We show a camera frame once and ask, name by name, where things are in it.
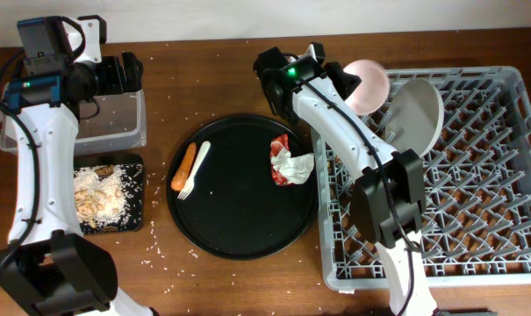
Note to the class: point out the pile of rice and scraps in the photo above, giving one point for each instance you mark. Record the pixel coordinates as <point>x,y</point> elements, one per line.
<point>100,197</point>

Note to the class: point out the round black tray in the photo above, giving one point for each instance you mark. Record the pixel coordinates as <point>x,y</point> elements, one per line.
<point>236,211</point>

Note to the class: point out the brown food scrap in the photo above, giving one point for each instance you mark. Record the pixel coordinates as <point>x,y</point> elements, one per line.
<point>104,171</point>

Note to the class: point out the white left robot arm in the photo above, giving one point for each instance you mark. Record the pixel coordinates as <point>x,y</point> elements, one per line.
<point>48,267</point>

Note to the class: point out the pink bowl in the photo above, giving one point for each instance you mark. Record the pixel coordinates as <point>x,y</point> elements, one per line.
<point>372,91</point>

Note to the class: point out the white plastic fork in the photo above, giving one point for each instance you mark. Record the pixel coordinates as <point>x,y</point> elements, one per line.
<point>190,182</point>

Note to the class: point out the grey dishwasher rack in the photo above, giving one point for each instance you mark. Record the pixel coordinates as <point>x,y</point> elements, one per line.
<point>477,226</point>

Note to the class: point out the white round plate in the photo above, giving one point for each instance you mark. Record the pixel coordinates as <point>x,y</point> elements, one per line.
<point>416,117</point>

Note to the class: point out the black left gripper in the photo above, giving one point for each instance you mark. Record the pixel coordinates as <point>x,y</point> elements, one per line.
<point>118,82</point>

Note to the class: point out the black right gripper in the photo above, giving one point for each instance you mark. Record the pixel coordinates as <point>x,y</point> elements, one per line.
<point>342,80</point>

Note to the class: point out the orange carrot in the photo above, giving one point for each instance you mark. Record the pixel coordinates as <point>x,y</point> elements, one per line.
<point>180,177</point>

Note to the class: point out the black rectangular tray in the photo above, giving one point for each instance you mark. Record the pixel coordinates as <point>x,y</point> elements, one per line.
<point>133,162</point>

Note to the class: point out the red snack wrapper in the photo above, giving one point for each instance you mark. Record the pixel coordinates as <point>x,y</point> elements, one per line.
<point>279,151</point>

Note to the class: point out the clear plastic bin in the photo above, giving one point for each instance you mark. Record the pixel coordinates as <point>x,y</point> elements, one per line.
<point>110,123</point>

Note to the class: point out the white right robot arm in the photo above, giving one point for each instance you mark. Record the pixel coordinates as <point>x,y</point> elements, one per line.
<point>388,199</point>

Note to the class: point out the white tissue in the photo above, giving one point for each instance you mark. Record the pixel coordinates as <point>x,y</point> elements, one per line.
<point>289,170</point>

